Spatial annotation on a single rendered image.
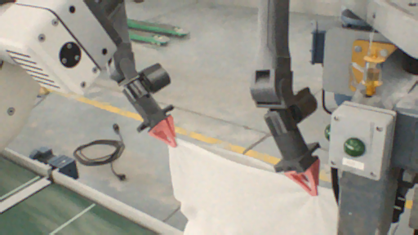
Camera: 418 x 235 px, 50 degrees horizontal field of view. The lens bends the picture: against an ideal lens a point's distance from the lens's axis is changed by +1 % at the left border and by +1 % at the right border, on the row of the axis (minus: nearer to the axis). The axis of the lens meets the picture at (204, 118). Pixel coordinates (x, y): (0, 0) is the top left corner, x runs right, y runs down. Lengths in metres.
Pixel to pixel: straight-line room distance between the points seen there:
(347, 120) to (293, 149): 0.31
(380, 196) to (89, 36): 0.49
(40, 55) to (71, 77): 0.05
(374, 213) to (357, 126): 0.18
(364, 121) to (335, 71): 0.50
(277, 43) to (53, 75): 0.46
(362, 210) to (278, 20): 0.39
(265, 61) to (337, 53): 0.26
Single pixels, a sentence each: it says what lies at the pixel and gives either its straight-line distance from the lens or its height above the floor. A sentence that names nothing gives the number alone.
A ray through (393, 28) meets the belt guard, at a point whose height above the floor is 1.39.
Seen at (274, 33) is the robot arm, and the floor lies 1.36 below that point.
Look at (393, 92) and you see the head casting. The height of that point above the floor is 1.34.
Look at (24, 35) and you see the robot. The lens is 0.60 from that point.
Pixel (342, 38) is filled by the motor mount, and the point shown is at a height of 1.29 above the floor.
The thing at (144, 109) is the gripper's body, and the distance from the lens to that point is 1.17.
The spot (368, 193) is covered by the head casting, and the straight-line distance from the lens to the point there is 0.76.
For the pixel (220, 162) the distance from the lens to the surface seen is 1.08.
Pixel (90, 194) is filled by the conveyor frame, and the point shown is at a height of 0.39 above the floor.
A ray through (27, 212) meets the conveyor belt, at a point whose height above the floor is 0.38.
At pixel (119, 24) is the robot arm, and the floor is 1.32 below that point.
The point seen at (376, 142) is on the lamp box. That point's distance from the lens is 0.65.
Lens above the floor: 1.62
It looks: 27 degrees down
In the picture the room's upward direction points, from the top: 4 degrees counter-clockwise
